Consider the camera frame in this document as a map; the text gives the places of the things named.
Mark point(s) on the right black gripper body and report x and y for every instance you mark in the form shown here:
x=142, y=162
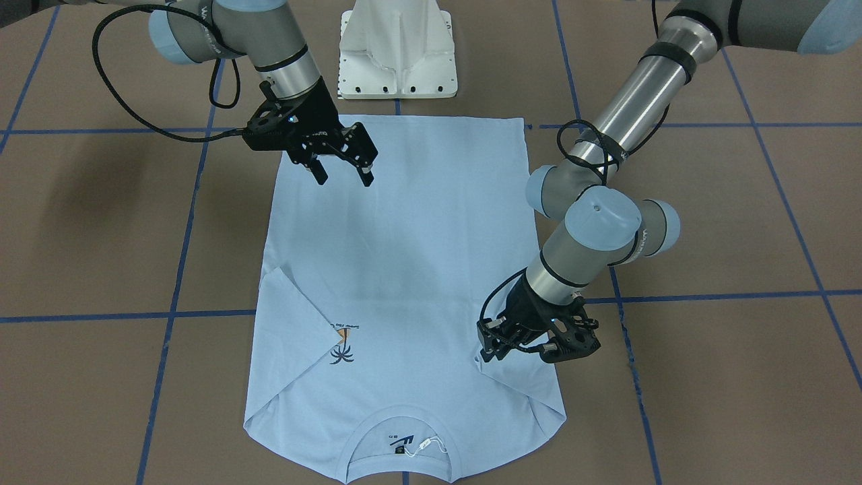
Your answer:
x=318, y=113

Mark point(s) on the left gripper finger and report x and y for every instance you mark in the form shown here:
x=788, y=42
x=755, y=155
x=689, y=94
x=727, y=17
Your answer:
x=491, y=336
x=495, y=349

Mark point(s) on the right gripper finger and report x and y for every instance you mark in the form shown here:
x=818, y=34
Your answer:
x=308, y=159
x=354, y=145

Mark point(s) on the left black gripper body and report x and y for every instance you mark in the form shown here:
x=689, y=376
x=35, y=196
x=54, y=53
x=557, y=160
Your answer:
x=520, y=308

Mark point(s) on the light blue t-shirt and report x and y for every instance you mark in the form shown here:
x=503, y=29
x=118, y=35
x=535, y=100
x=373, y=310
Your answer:
x=365, y=329

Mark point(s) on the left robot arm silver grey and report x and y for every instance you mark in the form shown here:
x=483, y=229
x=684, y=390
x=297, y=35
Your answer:
x=598, y=226

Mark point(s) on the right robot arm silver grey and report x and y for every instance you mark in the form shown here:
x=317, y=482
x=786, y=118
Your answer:
x=195, y=32

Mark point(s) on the white garment hang tag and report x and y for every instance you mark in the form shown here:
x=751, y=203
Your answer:
x=433, y=441

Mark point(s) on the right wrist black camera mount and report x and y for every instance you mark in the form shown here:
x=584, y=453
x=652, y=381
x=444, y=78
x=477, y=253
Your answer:
x=269, y=129

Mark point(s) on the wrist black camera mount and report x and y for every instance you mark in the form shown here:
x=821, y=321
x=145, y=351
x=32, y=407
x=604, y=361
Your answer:
x=573, y=332
x=269, y=129

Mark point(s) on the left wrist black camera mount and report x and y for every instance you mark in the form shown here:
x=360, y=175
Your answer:
x=573, y=332

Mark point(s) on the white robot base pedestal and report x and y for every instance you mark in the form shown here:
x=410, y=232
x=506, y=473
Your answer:
x=397, y=49

